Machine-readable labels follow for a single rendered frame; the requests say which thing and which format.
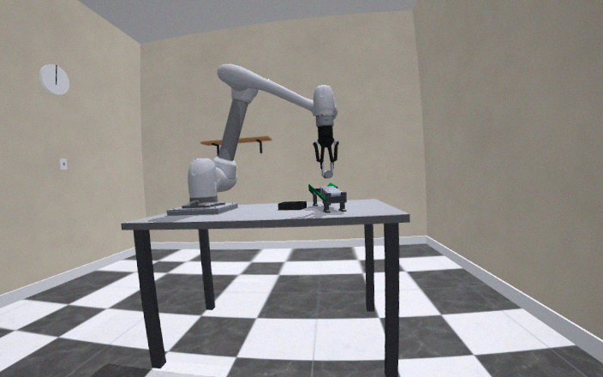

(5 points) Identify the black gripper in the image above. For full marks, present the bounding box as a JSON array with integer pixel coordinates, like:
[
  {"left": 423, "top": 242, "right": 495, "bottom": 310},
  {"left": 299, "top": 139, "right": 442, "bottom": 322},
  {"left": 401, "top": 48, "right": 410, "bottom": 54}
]
[{"left": 313, "top": 125, "right": 339, "bottom": 176}]

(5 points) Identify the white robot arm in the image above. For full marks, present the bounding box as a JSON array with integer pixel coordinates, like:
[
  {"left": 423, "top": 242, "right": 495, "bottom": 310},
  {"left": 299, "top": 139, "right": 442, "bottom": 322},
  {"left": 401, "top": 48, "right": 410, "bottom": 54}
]
[{"left": 182, "top": 64, "right": 337, "bottom": 208}]

